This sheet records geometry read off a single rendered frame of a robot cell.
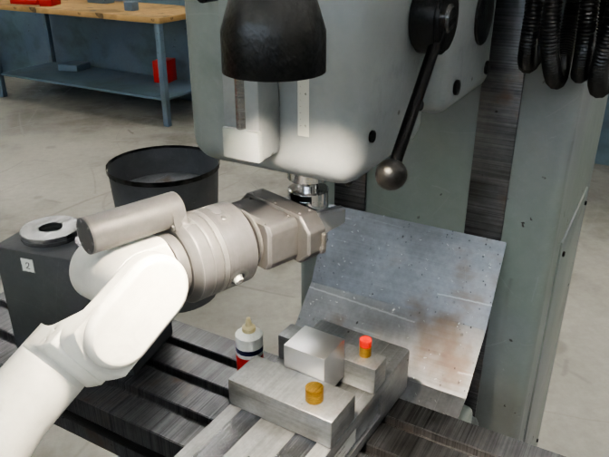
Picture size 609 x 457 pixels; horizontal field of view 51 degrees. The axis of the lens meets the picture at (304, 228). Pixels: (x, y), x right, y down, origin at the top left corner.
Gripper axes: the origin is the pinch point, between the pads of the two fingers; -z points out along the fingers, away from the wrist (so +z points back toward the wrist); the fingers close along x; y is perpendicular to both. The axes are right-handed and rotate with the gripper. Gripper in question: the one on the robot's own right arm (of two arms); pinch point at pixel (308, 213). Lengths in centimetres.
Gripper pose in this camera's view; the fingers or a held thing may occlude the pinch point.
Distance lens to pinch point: 74.7
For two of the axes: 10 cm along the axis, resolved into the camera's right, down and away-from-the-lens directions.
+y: -0.1, 9.1, 4.2
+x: -6.8, -3.1, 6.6
